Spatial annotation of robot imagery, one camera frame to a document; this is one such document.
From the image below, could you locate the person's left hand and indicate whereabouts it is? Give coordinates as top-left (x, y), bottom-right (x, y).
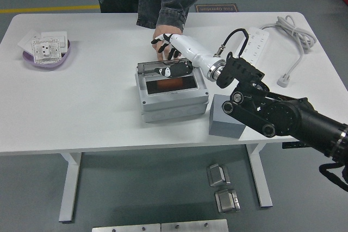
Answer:
top-left (151, 24), bottom-right (183, 61)

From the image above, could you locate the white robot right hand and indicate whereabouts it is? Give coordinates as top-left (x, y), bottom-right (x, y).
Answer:
top-left (151, 34), bottom-right (220, 78)

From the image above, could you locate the clear hinged box lid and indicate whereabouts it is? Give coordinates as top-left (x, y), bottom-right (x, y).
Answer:
top-left (136, 61), bottom-right (195, 77)

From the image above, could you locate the orange cylinder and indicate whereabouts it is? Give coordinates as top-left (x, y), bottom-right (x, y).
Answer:
top-left (156, 79), bottom-right (186, 89)

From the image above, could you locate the grey plastic junction box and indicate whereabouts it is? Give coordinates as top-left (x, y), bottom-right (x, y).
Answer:
top-left (135, 62), bottom-right (210, 123)

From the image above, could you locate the grey cube block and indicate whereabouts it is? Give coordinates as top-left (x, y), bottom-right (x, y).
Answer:
top-left (208, 93), bottom-right (246, 139)

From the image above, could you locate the dark floor sign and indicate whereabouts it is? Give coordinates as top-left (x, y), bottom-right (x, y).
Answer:
top-left (194, 3), bottom-right (238, 14)

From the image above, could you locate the white power strip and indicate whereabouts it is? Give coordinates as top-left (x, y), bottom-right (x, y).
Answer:
top-left (235, 27), bottom-right (270, 67)

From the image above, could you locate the purple shallow bowl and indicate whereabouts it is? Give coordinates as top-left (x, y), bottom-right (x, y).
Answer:
top-left (22, 39), bottom-right (72, 69)

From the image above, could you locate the white socket panel with holes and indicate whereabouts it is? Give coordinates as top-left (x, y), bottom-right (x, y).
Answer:
top-left (32, 36), bottom-right (61, 65)

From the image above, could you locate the small metal block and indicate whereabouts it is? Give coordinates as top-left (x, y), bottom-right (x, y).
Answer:
top-left (214, 188), bottom-right (241, 214)
top-left (206, 163), bottom-right (231, 187)

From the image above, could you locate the white table leg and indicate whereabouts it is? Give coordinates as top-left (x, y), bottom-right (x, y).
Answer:
top-left (246, 143), bottom-right (273, 208)
top-left (58, 152), bottom-right (83, 222)

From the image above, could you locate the white double switch plate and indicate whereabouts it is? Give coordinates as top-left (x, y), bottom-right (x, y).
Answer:
top-left (41, 31), bottom-right (69, 48)

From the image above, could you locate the plain white switch plate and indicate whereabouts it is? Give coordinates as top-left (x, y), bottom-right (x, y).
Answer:
top-left (17, 30), bottom-right (42, 53)

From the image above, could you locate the white power cord with plug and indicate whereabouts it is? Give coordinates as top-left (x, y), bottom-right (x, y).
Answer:
top-left (259, 15), bottom-right (318, 88)

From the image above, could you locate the black perforated bracket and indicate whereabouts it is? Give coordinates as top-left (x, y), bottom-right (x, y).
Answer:
top-left (282, 141), bottom-right (306, 149)

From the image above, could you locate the metal base plate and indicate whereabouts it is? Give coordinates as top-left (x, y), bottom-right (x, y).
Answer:
top-left (91, 223), bottom-right (161, 232)
top-left (161, 218), bottom-right (229, 232)

